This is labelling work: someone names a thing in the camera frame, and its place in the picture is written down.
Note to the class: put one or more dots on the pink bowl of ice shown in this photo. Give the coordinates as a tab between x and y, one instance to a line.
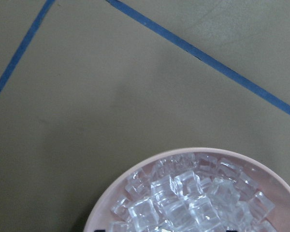
194	190

